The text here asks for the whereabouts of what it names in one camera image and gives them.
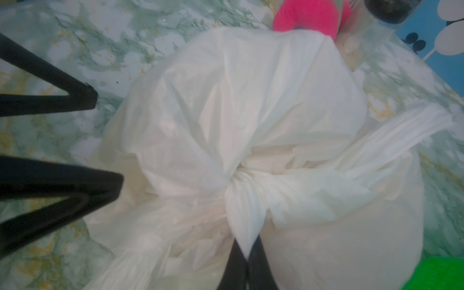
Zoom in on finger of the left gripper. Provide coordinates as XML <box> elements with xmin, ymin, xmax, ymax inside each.
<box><xmin>1</xmin><ymin>155</ymin><xmax>124</xmax><ymax>258</ymax></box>
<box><xmin>1</xmin><ymin>35</ymin><xmax>98</xmax><ymax>117</ymax></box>

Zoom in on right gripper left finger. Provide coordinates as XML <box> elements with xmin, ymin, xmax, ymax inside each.
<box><xmin>217</xmin><ymin>240</ymin><xmax>248</xmax><ymax>290</ymax></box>

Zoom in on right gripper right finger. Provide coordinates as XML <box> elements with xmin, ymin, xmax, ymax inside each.
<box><xmin>248</xmin><ymin>236</ymin><xmax>278</xmax><ymax>290</ymax></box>

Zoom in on white plastic bag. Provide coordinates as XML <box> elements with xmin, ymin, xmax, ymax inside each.
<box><xmin>85</xmin><ymin>28</ymin><xmax>453</xmax><ymax>290</ymax></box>

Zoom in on green plastic basket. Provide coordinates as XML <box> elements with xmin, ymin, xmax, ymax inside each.
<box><xmin>402</xmin><ymin>257</ymin><xmax>464</xmax><ymax>290</ymax></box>

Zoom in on pink white plush toy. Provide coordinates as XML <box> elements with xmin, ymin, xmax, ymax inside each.
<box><xmin>273</xmin><ymin>0</ymin><xmax>352</xmax><ymax>40</ymax></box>

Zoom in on clear shaker jar black lid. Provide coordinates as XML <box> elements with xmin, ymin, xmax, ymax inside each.
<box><xmin>335</xmin><ymin>0</ymin><xmax>422</xmax><ymax>71</ymax></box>

